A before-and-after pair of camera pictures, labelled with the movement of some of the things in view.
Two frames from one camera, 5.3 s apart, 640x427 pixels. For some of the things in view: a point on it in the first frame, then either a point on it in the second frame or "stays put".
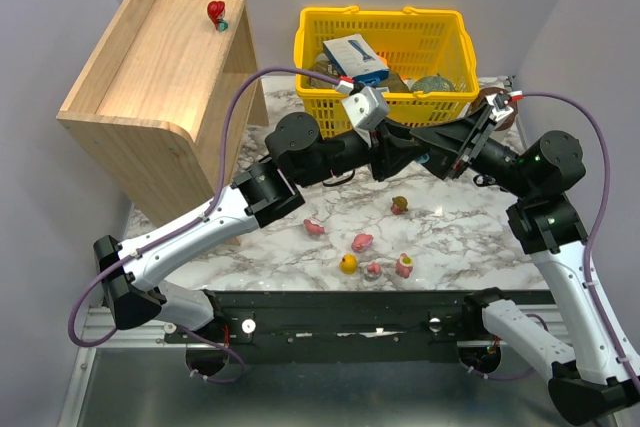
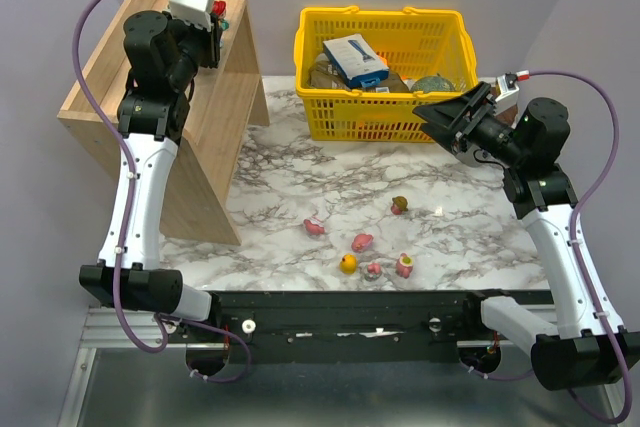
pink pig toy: [361, 241] stays put
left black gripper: [378, 156] → [214, 40]
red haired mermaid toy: [216, 13] stays put
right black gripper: [465, 145] → [471, 123]
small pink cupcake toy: [373, 272] stays put
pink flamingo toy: [313, 228] stays put
